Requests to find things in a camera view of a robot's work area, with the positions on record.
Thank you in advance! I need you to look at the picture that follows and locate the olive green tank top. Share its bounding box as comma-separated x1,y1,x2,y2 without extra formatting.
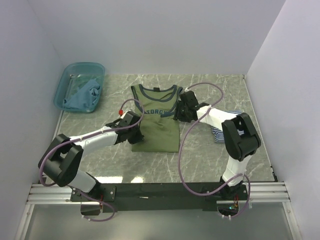
131,84,183,153

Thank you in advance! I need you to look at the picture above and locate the blue white striped tank top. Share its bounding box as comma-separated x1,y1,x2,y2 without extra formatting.
211,110,242,143

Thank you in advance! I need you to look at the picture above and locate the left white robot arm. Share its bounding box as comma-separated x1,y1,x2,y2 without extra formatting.
38,111,144,201

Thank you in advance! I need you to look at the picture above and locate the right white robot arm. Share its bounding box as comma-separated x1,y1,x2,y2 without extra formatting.
173,90,262,200

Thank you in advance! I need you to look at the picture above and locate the blue tank top in basket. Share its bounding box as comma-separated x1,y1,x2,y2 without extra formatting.
62,79,101,113

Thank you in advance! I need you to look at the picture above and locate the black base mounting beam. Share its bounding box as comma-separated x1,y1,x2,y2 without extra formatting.
69,181,251,216

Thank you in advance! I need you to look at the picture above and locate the teal plastic laundry basket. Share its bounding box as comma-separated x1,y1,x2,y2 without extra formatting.
53,62,105,113

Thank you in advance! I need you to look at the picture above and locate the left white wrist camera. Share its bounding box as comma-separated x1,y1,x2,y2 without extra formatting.
118,109,127,119

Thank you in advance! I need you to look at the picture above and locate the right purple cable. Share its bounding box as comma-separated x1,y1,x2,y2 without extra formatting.
178,83,252,221

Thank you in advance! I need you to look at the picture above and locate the purple cable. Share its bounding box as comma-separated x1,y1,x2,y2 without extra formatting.
178,83,252,221
38,99,145,222

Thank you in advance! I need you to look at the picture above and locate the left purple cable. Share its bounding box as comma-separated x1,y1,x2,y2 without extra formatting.
38,99,145,222

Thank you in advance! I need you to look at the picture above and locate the aluminium extrusion frame rail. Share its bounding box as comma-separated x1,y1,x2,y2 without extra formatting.
14,112,301,240

